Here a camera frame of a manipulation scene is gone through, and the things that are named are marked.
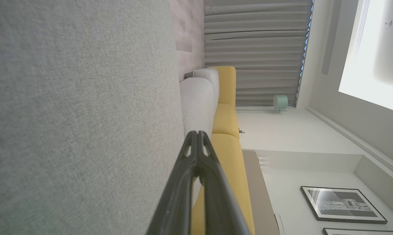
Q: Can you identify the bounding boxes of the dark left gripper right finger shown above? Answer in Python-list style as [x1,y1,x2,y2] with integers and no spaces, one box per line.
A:
[197,131,251,235]

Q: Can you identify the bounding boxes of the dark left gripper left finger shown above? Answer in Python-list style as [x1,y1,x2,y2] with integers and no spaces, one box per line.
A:
[146,131,199,235]

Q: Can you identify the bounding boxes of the grey stitched sofa cushion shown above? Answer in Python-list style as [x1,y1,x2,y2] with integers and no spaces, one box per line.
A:
[179,77,215,207]

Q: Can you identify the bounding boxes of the mint green lamp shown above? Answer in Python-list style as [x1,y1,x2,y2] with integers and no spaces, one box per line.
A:
[273,94,289,113]

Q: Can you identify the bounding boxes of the light grey sofa cushion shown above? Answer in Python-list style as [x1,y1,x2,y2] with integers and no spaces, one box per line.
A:
[192,68,220,114]

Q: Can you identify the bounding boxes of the large black framed picture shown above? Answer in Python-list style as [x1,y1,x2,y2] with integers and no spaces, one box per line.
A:
[300,186,388,225]

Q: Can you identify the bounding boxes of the large grey sofa seat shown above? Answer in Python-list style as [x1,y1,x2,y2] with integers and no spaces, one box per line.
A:
[0,0,185,235]

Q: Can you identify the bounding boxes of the grey pleated curtain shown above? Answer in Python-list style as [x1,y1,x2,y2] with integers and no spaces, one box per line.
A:
[203,0,314,107]

